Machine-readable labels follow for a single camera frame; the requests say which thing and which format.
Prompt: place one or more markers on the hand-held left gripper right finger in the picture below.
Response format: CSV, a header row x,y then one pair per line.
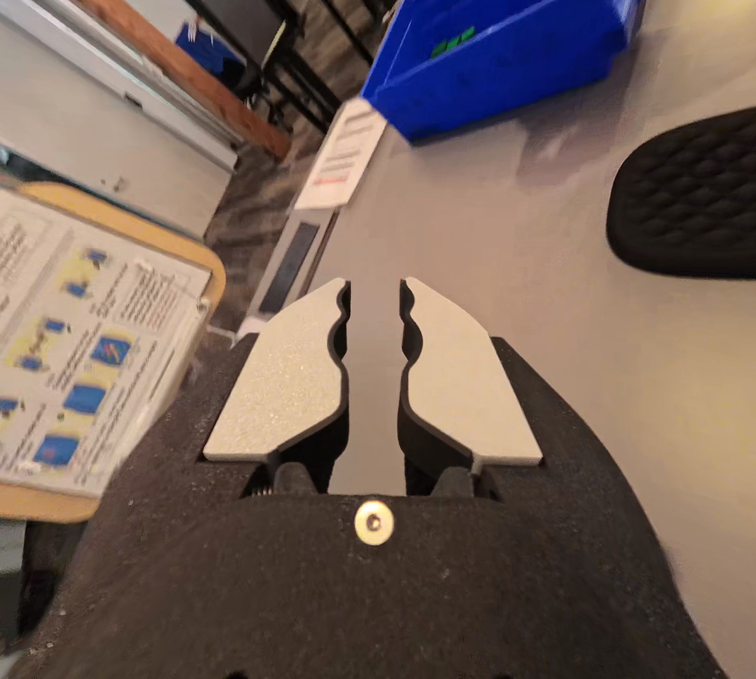
x,y
469,395

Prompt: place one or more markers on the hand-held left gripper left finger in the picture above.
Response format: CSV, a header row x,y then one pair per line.
x,y
277,389

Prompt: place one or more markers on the blue plastic bin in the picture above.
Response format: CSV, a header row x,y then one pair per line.
x,y
502,71

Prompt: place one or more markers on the wooden display board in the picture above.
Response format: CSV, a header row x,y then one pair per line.
x,y
147,230

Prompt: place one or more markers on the laminated printed paper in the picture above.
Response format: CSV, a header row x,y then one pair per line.
x,y
345,153

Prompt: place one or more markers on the blue jacket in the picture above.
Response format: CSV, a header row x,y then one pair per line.
x,y
206,50

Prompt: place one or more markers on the wooden column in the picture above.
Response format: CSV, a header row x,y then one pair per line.
x,y
147,41

